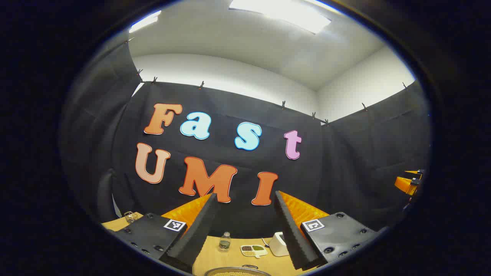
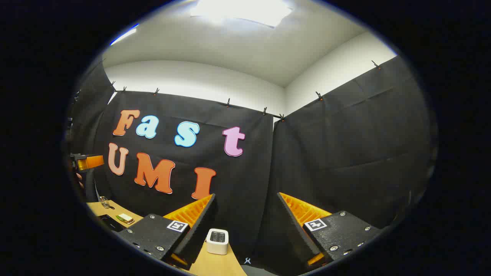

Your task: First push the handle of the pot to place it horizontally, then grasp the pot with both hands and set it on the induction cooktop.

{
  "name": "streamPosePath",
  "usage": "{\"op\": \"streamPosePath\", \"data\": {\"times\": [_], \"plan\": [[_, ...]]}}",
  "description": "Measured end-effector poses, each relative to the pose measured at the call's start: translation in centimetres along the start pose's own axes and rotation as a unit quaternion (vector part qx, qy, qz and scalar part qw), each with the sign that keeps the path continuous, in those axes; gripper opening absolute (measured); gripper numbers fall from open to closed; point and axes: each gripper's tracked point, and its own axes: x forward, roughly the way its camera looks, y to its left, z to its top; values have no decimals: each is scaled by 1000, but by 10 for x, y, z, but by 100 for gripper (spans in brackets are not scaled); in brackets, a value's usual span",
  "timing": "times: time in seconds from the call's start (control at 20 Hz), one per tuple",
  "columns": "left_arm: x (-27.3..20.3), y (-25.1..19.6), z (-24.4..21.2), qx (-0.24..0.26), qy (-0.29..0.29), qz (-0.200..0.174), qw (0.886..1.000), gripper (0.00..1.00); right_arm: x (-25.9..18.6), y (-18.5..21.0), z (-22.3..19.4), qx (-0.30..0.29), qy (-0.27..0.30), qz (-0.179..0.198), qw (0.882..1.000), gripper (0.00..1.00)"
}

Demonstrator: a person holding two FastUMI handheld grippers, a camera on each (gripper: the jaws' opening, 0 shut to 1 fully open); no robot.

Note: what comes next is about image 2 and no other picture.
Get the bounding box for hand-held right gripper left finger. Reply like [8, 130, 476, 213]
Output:
[117, 194, 216, 271]

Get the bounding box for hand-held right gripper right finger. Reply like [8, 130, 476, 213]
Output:
[277, 192, 384, 268]

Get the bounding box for black induction cooktop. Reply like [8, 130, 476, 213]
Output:
[96, 214, 125, 232]

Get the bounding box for white toaster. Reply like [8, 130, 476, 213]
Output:
[206, 228, 229, 255]

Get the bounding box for small ceiling light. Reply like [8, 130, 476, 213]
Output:
[110, 24, 139, 46]

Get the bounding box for large ceiling light panel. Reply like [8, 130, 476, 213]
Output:
[190, 0, 294, 28]

